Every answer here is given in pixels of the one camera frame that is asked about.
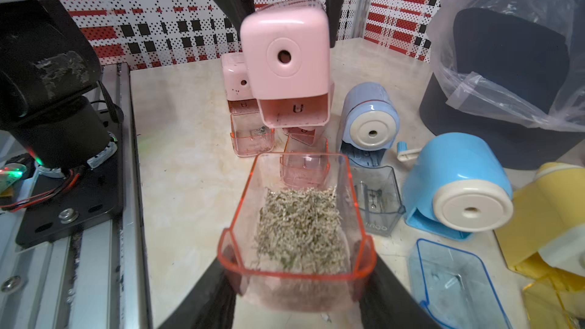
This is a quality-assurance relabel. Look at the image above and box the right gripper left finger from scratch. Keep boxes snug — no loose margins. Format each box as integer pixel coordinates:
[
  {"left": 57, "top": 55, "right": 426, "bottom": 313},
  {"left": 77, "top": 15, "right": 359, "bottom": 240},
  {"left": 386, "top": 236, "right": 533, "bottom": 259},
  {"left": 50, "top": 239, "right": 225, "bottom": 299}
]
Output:
[{"left": 159, "top": 259, "right": 236, "bottom": 329}]

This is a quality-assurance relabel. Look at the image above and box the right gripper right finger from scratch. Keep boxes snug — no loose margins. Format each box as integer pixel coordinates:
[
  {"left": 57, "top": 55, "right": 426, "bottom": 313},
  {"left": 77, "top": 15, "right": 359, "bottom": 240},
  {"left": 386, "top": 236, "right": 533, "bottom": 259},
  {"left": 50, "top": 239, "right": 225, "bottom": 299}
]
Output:
[{"left": 360, "top": 255, "right": 440, "bottom": 329}]

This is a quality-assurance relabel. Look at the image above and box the translucent blue sharpener tray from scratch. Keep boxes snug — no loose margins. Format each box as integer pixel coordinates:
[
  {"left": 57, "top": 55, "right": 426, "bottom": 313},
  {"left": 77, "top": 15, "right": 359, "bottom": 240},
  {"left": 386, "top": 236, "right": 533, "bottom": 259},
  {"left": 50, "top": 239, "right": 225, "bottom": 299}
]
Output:
[{"left": 408, "top": 239, "right": 511, "bottom": 328}]

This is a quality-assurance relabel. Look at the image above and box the pink sharpener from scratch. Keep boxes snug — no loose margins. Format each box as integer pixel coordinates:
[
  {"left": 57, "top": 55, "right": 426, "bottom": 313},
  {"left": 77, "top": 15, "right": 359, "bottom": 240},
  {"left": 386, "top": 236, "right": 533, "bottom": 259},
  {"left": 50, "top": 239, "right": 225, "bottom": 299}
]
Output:
[
  {"left": 221, "top": 53, "right": 259, "bottom": 114},
  {"left": 240, "top": 0, "right": 334, "bottom": 129},
  {"left": 283, "top": 126, "right": 325, "bottom": 146}
]

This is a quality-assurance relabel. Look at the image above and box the translucent grey sharpener tray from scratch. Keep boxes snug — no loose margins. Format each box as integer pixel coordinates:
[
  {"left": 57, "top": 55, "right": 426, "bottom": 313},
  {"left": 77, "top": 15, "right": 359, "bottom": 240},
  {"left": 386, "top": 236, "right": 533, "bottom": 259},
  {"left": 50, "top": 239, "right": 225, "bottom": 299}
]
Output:
[{"left": 350, "top": 163, "right": 405, "bottom": 237}]

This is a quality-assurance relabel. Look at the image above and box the blue sharpener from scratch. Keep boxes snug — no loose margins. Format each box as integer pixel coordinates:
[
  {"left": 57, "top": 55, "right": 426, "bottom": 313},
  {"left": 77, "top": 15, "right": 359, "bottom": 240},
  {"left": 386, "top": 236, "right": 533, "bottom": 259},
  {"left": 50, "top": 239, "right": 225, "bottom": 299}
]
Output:
[
  {"left": 397, "top": 133, "right": 513, "bottom": 241},
  {"left": 336, "top": 82, "right": 400, "bottom": 168}
]

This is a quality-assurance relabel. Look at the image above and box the blue sharpener front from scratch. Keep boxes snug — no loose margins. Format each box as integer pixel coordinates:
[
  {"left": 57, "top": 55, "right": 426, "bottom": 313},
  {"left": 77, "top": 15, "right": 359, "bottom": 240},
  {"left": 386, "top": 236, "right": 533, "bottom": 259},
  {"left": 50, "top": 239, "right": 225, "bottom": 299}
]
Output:
[{"left": 336, "top": 82, "right": 400, "bottom": 168}]

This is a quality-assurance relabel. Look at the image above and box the translucent pink sharpener tray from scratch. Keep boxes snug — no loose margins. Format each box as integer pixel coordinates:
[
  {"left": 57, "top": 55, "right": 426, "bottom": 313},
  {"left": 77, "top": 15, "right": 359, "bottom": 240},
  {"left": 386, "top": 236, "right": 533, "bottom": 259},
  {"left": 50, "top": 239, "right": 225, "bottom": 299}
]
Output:
[{"left": 230, "top": 112, "right": 275, "bottom": 158}]

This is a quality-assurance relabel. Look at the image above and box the translucent yellow sharpener tray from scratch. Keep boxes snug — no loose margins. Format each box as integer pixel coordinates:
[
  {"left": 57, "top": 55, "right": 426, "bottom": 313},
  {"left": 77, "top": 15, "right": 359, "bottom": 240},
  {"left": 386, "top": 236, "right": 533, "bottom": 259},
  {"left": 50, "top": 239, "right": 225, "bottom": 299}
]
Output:
[{"left": 522, "top": 270, "right": 584, "bottom": 329}]

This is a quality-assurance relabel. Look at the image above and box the grey bin with plastic liner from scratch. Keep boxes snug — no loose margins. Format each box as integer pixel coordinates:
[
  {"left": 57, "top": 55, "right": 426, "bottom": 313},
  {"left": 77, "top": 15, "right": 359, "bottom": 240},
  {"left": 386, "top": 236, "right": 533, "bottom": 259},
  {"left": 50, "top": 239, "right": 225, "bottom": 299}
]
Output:
[{"left": 419, "top": 0, "right": 584, "bottom": 170}]

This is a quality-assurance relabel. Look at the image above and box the yellow pencil sharpener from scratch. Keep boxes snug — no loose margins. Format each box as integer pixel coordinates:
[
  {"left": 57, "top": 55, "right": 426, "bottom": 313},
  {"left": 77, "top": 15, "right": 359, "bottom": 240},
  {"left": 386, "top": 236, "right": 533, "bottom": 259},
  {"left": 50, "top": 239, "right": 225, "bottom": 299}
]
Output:
[{"left": 495, "top": 162, "right": 584, "bottom": 280}]

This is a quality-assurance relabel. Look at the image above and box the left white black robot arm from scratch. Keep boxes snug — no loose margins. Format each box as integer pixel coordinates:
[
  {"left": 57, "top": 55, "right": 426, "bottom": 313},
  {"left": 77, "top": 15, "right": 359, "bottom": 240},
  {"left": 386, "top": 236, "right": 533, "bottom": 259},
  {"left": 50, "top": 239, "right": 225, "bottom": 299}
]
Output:
[{"left": 1, "top": 0, "right": 341, "bottom": 248}]

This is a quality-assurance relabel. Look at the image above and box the grey pencil shavings pile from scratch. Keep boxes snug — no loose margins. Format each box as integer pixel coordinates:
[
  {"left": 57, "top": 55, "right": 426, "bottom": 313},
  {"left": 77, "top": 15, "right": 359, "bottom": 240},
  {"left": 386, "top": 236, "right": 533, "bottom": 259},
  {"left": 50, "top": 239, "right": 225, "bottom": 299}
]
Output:
[{"left": 252, "top": 187, "right": 350, "bottom": 275}]

